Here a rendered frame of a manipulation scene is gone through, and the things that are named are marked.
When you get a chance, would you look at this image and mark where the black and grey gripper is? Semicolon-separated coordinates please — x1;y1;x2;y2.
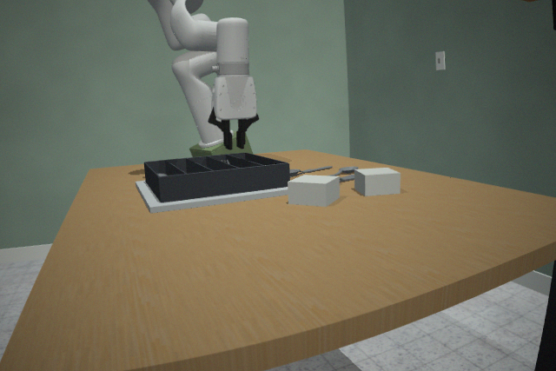
208;75;259;150

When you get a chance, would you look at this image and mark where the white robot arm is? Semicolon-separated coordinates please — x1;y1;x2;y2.
148;0;249;148

